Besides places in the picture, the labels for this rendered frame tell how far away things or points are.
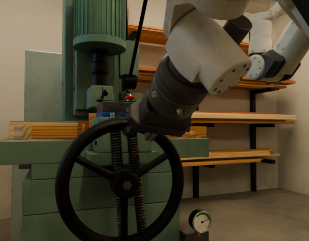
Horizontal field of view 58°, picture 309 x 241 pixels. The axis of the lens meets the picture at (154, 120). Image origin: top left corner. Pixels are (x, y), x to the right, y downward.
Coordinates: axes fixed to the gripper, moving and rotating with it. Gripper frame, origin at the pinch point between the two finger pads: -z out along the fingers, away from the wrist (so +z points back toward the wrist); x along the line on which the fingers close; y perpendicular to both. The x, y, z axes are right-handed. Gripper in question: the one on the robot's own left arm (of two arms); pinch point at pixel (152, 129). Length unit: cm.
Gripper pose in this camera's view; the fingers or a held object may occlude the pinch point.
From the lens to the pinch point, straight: 56.0
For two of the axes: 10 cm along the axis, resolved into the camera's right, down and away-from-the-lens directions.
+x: 9.5, 1.4, 2.7
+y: -0.3, -8.4, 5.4
